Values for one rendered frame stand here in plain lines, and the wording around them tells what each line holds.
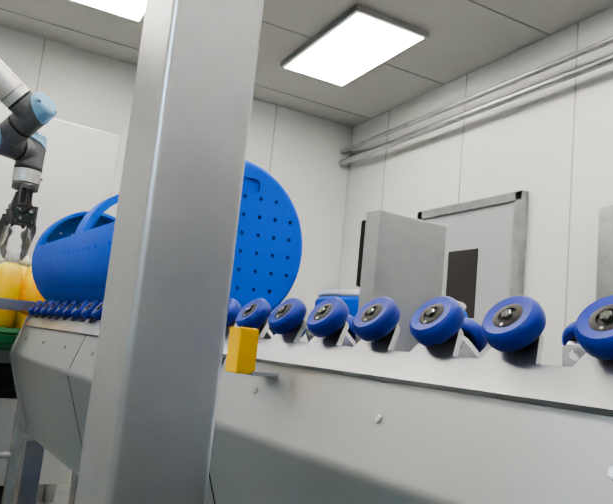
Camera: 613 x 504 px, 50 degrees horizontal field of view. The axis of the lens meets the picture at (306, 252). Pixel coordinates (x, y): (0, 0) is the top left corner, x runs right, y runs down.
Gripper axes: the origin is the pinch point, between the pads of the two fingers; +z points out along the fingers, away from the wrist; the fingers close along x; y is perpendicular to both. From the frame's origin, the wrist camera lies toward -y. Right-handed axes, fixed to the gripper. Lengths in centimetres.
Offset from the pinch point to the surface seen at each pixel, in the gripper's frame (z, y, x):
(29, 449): 50, 21, 8
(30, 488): 59, 21, 10
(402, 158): -174, -267, 373
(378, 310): 14, 155, 6
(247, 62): 1, 164, -14
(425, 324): 15, 162, 5
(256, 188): -8, 103, 20
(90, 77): -207, -393, 102
